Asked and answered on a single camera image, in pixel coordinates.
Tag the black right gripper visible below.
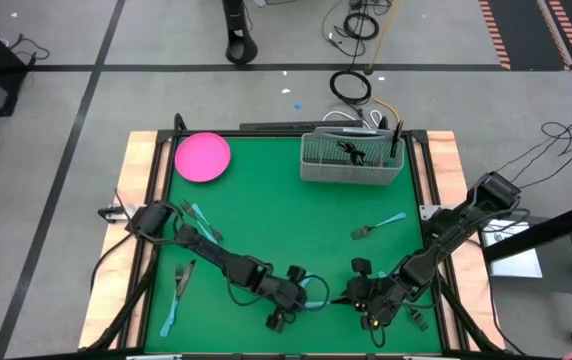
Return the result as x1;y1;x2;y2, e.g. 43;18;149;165
331;258;402;331

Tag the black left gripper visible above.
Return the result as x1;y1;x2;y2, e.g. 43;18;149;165
260;264;318;332

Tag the grey mesh cutlery basket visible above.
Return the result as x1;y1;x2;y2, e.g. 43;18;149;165
299;125;406;187

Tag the light wooden table board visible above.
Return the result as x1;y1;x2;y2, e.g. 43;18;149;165
415;130;507;351
78;130;172;351

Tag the pink round plate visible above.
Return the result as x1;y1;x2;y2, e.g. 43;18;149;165
174;131;233;184

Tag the black metal stand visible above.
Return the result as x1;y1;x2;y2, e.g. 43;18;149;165
480;92;572;341

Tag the black floor stand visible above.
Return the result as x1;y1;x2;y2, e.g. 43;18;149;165
222;0;259;65

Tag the black table frame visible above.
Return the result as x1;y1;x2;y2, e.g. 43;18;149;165
83;112;505;360

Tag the grey base plate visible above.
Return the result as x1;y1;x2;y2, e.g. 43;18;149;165
480;219;543;279

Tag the white floor cable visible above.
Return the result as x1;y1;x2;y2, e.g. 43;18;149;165
322;108;383;129

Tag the coiled black floor cable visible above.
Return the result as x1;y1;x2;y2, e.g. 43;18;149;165
329;69;373;106
341;12;381;42

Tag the yellow hanging cable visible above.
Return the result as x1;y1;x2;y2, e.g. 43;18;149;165
365;0;403;124

